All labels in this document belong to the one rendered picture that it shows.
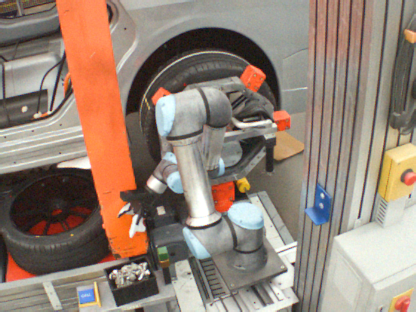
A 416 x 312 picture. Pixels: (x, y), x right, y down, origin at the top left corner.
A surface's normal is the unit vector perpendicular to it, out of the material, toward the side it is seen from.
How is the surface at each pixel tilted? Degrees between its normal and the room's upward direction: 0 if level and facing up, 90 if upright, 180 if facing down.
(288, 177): 0
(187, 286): 0
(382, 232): 0
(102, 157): 90
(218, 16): 90
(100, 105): 90
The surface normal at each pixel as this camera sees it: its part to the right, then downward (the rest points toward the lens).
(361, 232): -0.07, -0.81
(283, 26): 0.26, 0.55
